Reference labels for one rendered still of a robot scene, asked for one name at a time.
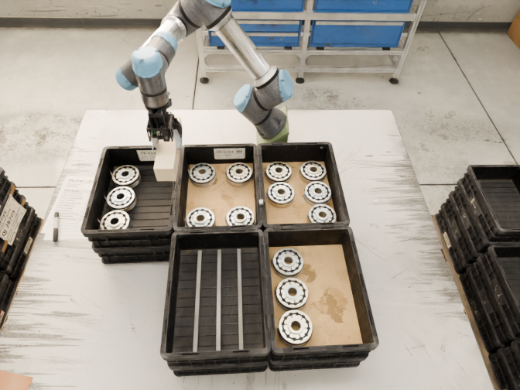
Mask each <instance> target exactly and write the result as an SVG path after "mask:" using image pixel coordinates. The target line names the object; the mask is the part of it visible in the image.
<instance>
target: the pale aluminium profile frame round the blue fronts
mask: <svg viewBox="0 0 520 390"><path fill-rule="evenodd" d="M426 1H427V0H419V3H418V5H417V8H416V11H415V13H395V12H314V8H313V0H307V3H306V8H304V9H303V12H262V11H232V15H233V17H234V18H235V19H294V20H305V22H304V25H302V29H301V35H300V42H299V47H298V46H295V47H291V46H284V47H257V48H258V50H259V51H260V52H261V54H288V55H296V57H297V62H298V63H297V64H296V65H295V66H276V67H277V68H278V69H279V70H283V69H284V70H286V71H287V72H299V73H298V77H297V78H296V83H298V84H303V83H304V81H305V80H304V79H303V72H326V73H393V75H392V76H393V77H394V78H390V79H389V82H390V83H392V84H397V83H398V82H399V80H398V79H396V78H399V74H400V72H401V69H402V66H403V64H404V61H405V58H406V55H407V53H408V51H409V47H410V45H411V42H412V39H413V36H414V34H415V32H416V28H417V25H418V24H419V20H420V18H421V15H422V13H423V9H424V7H425V4H426ZM311 20H371V21H412V22H411V25H410V27H409V31H408V32H403V33H402V35H401V38H400V40H399V44H398V48H392V47H382V48H324V47H317V48H307V43H308V38H309V36H310V34H311V32H310V31H311V29H312V25H310V21H311ZM196 34H197V46H198V53H199V60H200V73H201V78H200V82H201V83H202V84H205V83H207V82H208V81H209V79H208V78H207V77H206V72H247V70H246V69H245V68H244V67H243V66H242V65H210V64H208V63H207V55H208V54H233V53H232V52H231V51H230V50H229V49H228V48H227V47H224V46H217V47H208V41H209V36H208V29H207V28H206V27H205V25H203V26H202V27H200V28H199V29H198V30H197V31H196ZM402 37H406V38H405V42H404V41H403V39H402ZM311 55H388V56H389V58H390V60H391V62H392V66H309V65H307V64H306V62H305V61H306V58H307V57H308V56H311ZM396 55H399V59H397V57H396Z"/></svg>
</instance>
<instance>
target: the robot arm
mask: <svg viewBox="0 0 520 390"><path fill-rule="evenodd" d="M230 4H231V0H178V1H177V2H176V4H175V5H174V6H173V7H172V8H171V10H170V11H169V13H168V14H167V15H166V17H165V18H164V19H163V20H162V21H161V26H160V27H159V28H158V29H157V30H156V31H155V32H154V33H153V34H152V35H151V36H150V37H149V38H148V39H147V40H146V41H145V42H144V44H143V45H142V46H141V47H140V48H138V49H137V50H135V51H134V52H133V53H132V56H131V57H130V58H129V59H128V60H127V61H126V62H125V63H124V64H123V65H121V66H120V67H119V68H118V69H117V70H116V72H115V79H116V81H117V82H118V84H119V85H120V86H121V87H122V88H124V89H125V90H127V91H133V90H134V89H136V88H137V87H139V91H140V94H141V98H142V103H143V104H144V105H145V109H146V110H147V111H148V116H149V120H148V123H147V127H146V131H147V134H148V137H149V141H150V142H151V140H152V150H153V148H154V146H155V148H156V149H157V148H158V143H159V140H160V139H162V140H163V141H164V142H169V140H170V139H171V140H172V142H173V138H174V139H175V144H176V148H177V149H179V150H181V148H182V143H183V136H182V134H183V133H182V125H181V124H180V122H179V121H178V120H177V118H174V117H175V115H174V114H172V112H168V111H167V108H169V107H171V106H172V98H169V95H170V92H169V91H167V86H166V78H165V73H166V71H167V69H168V67H169V65H170V63H171V61H172V59H173V58H174V56H175V55H176V50H177V43H181V42H182V41H184V39H185V38H186V37H188V35H190V34H191V33H194V32H195V31H197V30H198V29H199V28H200V27H202V26H203V25H205V27H206V28H207V29H208V30H211V31H215V32H216V34H217V35H218V36H219V37H220V38H221V40H222V41H223V42H224V44H225V45H226V46H227V47H228V49H229V50H230V51H231V52H232V53H233V54H234V56H235V57H236V58H237V59H238V61H239V62H240V63H241V65H242V66H243V67H244V68H245V69H246V70H247V71H248V73H249V74H250V75H251V77H252V78H253V79H254V87H253V86H251V85H250V84H246V85H244V86H243V87H242V88H241V89H240V90H239V91H238V92H237V94H236V95H235V98H234V107H235V108H236V109H237V110H238V112H239V113H241V114H242V115H243V116H244V117H246V118H247V119H248V120H249V121H250V122H251V123H252V124H253V125H254V126H255V128H256V130H257V132H258V134H259V135H260V136H261V137H262V138H263V139H272V138H274V137H276V136H277V135H278V134H279V133H280V132H281V131H282V130H283V128H284V126H285V124H286V119H287V118H286V114H285V113H284V112H283V111H281V110H279V109H278V108H275V106H277V105H279V104H281V103H282V102H286V101H287V100H289V99H290V98H291V97H292V96H293V94H294V86H293V81H292V78H291V77H290V75H289V73H288V72H287V71H286V70H284V69H283V70H279V69H278V68H277V67H276V66H272V65H270V64H269V62H268V61H267V60H266V58H264V57H263V55H262V54H261V52H260V51H259V50H258V48H257V47H256V45H255V44H254V43H253V42H252V41H251V39H250V38H249V37H248V35H247V34H246V32H245V31H244V30H243V29H242V28H241V26H240V25H239V24H238V22H237V21H236V19H235V18H234V17H233V15H232V7H231V6H230ZM149 134H150V135H149Z"/></svg>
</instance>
